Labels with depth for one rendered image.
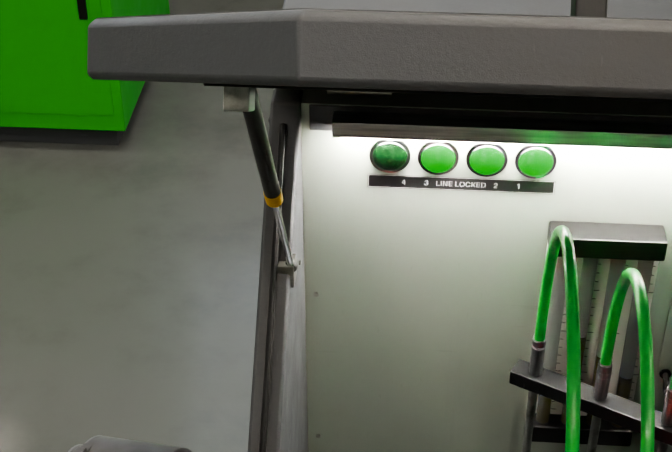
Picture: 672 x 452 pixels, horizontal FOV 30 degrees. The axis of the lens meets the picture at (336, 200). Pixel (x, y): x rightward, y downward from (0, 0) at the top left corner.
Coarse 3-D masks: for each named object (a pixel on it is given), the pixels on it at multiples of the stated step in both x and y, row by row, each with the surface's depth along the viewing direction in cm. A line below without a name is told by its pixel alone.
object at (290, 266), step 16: (256, 96) 118; (256, 112) 119; (256, 128) 121; (256, 144) 124; (256, 160) 127; (272, 160) 128; (272, 176) 130; (272, 192) 132; (288, 256) 146; (288, 272) 148
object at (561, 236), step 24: (552, 240) 146; (552, 264) 151; (576, 264) 132; (576, 288) 129; (576, 312) 128; (576, 336) 126; (576, 360) 125; (576, 384) 125; (576, 408) 124; (576, 432) 124
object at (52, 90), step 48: (0, 0) 382; (48, 0) 380; (96, 0) 379; (144, 0) 426; (0, 48) 391; (48, 48) 390; (0, 96) 401; (48, 96) 400; (96, 96) 399; (96, 144) 415
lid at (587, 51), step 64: (576, 0) 61; (128, 64) 72; (192, 64) 66; (256, 64) 62; (320, 64) 59; (384, 64) 59; (448, 64) 59; (512, 64) 58; (576, 64) 58; (640, 64) 58
